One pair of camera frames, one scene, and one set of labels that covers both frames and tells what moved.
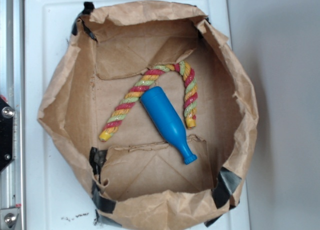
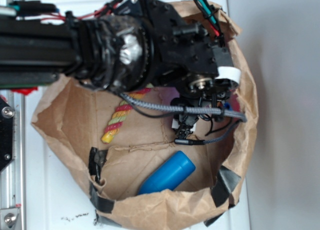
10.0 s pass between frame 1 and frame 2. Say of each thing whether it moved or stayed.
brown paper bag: stayed
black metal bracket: stayed
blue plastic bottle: moved
